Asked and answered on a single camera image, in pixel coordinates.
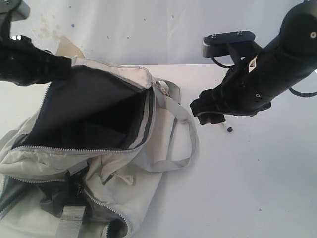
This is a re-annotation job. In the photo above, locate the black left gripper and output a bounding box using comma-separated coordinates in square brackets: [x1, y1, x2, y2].
[0, 35, 72, 86]

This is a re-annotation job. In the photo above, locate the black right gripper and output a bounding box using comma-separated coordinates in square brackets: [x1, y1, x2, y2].
[190, 53, 275, 125]

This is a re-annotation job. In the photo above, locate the white marker with black cap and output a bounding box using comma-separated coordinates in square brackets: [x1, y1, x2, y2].
[220, 122, 233, 133]

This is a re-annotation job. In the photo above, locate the white fabric backpack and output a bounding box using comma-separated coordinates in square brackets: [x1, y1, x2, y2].
[0, 57, 198, 238]

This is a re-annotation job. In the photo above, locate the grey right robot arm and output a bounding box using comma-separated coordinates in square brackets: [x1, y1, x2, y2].
[190, 0, 317, 125]

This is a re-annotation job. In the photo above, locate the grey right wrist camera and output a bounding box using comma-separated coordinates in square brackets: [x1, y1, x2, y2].
[202, 31, 256, 58]

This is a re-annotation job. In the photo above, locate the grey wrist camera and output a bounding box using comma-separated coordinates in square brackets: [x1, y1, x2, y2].
[0, 0, 30, 22]
[202, 31, 256, 58]

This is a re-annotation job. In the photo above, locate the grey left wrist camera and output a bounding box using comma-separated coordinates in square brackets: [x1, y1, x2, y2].
[0, 0, 30, 22]

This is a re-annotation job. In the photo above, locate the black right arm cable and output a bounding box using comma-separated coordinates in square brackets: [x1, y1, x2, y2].
[210, 46, 317, 97]

